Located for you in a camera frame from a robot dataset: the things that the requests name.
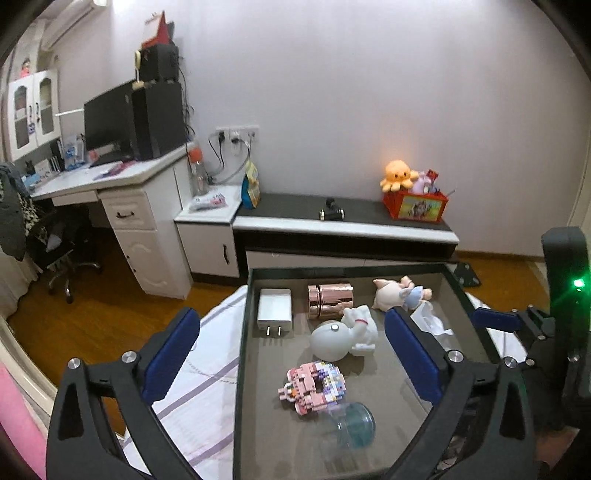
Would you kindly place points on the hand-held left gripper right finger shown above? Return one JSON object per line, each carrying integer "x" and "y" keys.
{"x": 413, "y": 355}

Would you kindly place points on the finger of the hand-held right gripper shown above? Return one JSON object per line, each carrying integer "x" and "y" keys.
{"x": 494, "y": 319}

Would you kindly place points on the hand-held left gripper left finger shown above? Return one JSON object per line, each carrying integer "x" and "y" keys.
{"x": 171, "y": 350}

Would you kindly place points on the white plastic object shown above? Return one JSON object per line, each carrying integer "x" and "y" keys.
{"x": 431, "y": 325}

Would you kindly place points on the pink pig doll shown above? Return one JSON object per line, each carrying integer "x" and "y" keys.
{"x": 385, "y": 295}

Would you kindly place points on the white and pink block toy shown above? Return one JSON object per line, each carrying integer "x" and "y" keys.
{"x": 332, "y": 376}

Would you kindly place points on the white astronaut figure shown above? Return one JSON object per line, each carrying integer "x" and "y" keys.
{"x": 330, "y": 341}

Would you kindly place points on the clear teal glass cup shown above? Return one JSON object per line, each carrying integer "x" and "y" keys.
{"x": 355, "y": 424}

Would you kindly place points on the rose gold cylinder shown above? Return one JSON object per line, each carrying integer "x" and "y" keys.
{"x": 330, "y": 300}

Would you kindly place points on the black and pink shallow box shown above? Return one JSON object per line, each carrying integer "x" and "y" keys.
{"x": 277, "y": 369}

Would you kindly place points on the white plug charger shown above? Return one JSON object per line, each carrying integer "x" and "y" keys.
{"x": 274, "y": 309}

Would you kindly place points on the striped white bed sheet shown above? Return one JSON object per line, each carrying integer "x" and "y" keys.
{"x": 207, "y": 378}

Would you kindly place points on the black bathroom scale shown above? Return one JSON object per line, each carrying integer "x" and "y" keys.
{"x": 467, "y": 274}

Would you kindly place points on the white desk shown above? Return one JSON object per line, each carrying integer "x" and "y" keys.
{"x": 152, "y": 258}

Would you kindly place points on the white side cabinet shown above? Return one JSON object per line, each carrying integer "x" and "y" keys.
{"x": 203, "y": 244}

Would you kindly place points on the white door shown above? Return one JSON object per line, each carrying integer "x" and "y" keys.
{"x": 582, "y": 194}

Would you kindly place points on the red storage box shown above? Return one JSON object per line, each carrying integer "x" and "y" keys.
{"x": 420, "y": 207}

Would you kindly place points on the clear plastic packet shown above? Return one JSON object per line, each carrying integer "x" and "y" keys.
{"x": 210, "y": 203}

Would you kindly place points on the purple plush toy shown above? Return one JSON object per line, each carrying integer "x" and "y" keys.
{"x": 421, "y": 184}

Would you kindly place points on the red packet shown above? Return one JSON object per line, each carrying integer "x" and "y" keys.
{"x": 431, "y": 177}

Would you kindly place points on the pink cloth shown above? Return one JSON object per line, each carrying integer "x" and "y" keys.
{"x": 18, "y": 415}

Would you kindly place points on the small black device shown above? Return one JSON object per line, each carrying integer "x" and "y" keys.
{"x": 332, "y": 210}

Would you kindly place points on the beige curtain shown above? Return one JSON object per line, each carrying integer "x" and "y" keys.
{"x": 14, "y": 295}

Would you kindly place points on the black office chair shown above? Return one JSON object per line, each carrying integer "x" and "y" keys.
{"x": 55, "y": 230}

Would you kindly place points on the orange octopus plush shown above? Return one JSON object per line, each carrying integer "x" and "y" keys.
{"x": 397, "y": 173}

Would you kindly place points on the clear bottle with orange cap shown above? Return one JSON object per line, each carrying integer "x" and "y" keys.
{"x": 198, "y": 173}

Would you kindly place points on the black and white low cabinet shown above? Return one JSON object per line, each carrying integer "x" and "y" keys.
{"x": 286, "y": 207}

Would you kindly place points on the blue and yellow snack bag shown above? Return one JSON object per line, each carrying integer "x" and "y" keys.
{"x": 251, "y": 184}

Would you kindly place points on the black keyboard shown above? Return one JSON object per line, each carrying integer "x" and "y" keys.
{"x": 111, "y": 159}

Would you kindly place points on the dark patterned jacket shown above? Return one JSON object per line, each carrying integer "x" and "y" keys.
{"x": 11, "y": 217}

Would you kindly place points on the blue and white box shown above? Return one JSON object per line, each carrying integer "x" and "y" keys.
{"x": 74, "y": 154}

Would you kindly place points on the black computer tower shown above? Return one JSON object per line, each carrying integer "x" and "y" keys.
{"x": 157, "y": 120}

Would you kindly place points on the black monitor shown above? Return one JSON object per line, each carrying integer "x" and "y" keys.
{"x": 108, "y": 120}

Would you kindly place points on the white glass-door cabinet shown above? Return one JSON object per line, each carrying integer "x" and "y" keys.
{"x": 32, "y": 115}

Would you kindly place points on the black speaker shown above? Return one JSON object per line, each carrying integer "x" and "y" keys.
{"x": 159, "y": 62}

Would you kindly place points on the red triangular stand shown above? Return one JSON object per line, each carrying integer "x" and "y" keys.
{"x": 161, "y": 34}

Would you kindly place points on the small pink doll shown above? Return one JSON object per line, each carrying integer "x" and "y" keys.
{"x": 26, "y": 69}

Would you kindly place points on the white air conditioner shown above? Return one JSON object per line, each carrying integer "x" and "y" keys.
{"x": 74, "y": 18}

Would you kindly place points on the white wall outlet strip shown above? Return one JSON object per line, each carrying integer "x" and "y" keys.
{"x": 240, "y": 131}

